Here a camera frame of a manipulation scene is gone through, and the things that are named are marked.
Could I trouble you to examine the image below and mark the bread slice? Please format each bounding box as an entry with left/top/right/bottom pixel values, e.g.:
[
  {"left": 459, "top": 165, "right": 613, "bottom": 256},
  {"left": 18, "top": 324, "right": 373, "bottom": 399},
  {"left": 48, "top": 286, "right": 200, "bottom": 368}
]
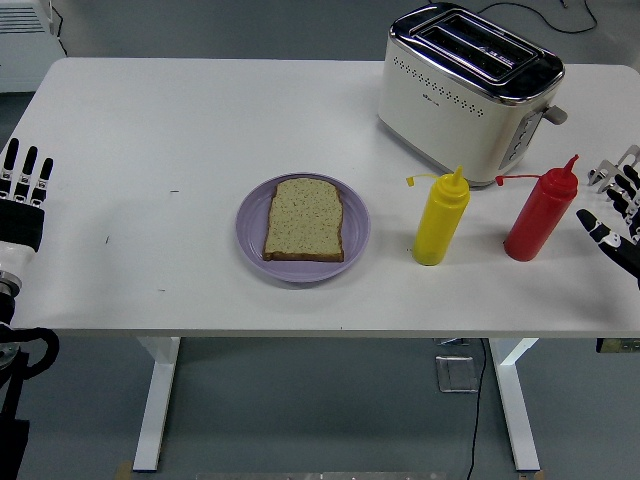
[{"left": 262, "top": 177, "right": 346, "bottom": 263}]

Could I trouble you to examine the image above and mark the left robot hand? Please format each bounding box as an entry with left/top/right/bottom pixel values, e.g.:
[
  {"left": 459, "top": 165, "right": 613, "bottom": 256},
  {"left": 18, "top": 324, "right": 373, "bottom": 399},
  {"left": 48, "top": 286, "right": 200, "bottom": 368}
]
[{"left": 0, "top": 138, "right": 55, "bottom": 282}]

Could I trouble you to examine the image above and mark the cream and chrome toaster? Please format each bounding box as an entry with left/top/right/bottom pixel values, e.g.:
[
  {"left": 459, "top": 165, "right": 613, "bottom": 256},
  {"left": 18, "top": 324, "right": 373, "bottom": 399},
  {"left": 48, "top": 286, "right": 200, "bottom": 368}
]
[{"left": 376, "top": 2, "right": 569, "bottom": 189}]

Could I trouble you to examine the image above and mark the white table leg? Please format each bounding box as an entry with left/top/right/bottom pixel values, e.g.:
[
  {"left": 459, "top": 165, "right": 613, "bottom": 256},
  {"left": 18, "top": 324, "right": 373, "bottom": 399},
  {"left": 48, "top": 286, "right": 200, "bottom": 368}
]
[
  {"left": 488, "top": 338, "right": 542, "bottom": 472},
  {"left": 132, "top": 337, "right": 181, "bottom": 472}
]

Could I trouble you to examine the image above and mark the clear plastic box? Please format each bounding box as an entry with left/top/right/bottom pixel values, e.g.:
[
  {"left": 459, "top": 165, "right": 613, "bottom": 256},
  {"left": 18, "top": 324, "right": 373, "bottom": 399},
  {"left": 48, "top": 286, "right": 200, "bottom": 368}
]
[{"left": 434, "top": 354, "right": 480, "bottom": 394}]

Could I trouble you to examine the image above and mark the white heater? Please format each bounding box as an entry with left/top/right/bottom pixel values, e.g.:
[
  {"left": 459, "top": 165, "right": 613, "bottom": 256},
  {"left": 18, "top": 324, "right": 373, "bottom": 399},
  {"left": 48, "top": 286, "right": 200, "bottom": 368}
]
[{"left": 0, "top": 0, "right": 67, "bottom": 94}]

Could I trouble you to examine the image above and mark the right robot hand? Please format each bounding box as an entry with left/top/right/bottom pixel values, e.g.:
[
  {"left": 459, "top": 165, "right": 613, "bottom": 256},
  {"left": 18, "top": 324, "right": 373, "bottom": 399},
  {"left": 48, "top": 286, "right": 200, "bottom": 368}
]
[{"left": 576, "top": 164, "right": 640, "bottom": 291}]

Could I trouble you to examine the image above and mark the red squeeze bottle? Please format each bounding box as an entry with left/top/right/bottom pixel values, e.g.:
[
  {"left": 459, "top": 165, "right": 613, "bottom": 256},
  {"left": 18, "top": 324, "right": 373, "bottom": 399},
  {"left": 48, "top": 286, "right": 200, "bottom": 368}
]
[{"left": 494, "top": 154, "right": 580, "bottom": 262}]

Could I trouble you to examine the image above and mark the black heater cable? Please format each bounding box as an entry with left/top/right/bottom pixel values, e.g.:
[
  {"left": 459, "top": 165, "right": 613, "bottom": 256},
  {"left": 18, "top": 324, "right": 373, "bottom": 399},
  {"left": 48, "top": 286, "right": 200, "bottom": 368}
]
[{"left": 48, "top": 8, "right": 69, "bottom": 57}]

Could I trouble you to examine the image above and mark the silver metal rack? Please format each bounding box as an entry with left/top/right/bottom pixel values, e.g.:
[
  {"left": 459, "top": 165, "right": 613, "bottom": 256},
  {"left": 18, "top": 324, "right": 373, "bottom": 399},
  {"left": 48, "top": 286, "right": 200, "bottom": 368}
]
[{"left": 587, "top": 144, "right": 640, "bottom": 201}]

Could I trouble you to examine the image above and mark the purple plate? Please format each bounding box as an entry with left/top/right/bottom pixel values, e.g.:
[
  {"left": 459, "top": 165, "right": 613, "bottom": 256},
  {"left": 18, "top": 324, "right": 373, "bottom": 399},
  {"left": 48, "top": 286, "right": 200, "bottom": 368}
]
[{"left": 235, "top": 172, "right": 372, "bottom": 284}]

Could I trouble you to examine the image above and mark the black toaster cable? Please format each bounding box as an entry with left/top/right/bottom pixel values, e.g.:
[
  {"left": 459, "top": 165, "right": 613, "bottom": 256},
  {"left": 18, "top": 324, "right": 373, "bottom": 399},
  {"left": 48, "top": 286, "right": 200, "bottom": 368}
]
[{"left": 474, "top": 0, "right": 599, "bottom": 34}]

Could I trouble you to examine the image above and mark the yellow squeeze bottle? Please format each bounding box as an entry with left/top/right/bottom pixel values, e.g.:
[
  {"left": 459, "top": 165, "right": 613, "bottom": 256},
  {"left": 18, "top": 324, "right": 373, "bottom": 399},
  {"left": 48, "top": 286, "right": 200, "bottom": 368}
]
[{"left": 405, "top": 166, "right": 471, "bottom": 267}]

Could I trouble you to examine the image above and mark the black floor cable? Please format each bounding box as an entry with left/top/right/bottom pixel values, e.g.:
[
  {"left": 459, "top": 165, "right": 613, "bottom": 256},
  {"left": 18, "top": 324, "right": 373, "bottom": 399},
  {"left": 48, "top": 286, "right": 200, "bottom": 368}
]
[{"left": 466, "top": 338, "right": 489, "bottom": 480}]

